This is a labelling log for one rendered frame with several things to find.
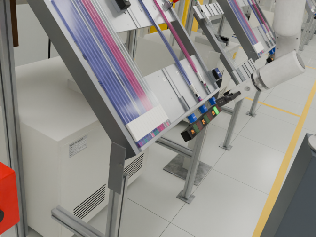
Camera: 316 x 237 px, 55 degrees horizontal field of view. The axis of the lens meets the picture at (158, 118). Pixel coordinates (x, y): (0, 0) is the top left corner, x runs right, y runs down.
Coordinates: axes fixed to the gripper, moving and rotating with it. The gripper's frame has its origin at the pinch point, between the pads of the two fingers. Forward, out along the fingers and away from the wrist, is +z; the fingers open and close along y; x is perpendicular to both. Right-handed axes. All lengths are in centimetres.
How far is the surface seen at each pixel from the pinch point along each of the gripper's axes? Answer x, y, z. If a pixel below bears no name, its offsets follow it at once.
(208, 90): 4.9, 12.0, 9.9
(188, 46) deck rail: 27.1, 19.0, 11.1
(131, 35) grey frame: 49, 21, 37
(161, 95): 13.8, -20.7, 10.2
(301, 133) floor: -79, 167, 31
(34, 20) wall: 131, 79, 159
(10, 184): 14, -81, 16
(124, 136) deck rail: 9, -49, 9
